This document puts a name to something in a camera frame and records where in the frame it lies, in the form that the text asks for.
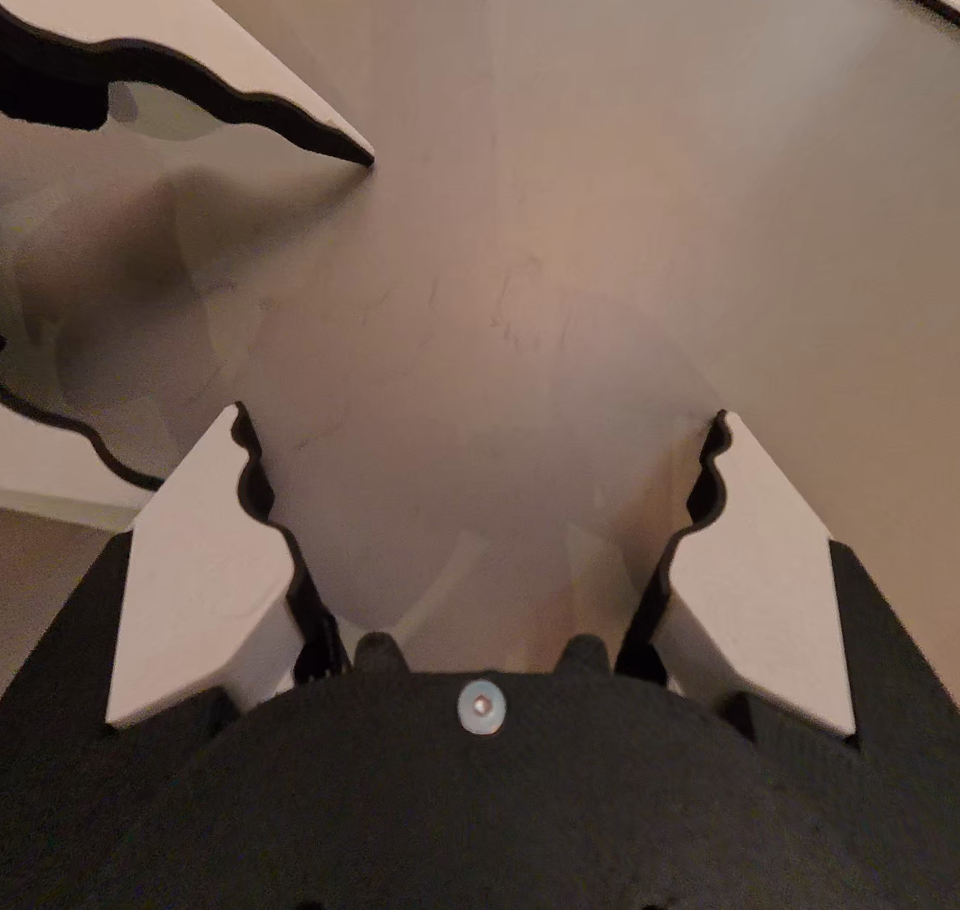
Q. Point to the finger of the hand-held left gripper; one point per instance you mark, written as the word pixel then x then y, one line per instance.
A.
pixel 52 460
pixel 165 32

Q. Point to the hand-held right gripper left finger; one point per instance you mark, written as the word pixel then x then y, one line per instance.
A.
pixel 202 572

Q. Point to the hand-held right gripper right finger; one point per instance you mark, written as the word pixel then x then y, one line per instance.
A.
pixel 757 587

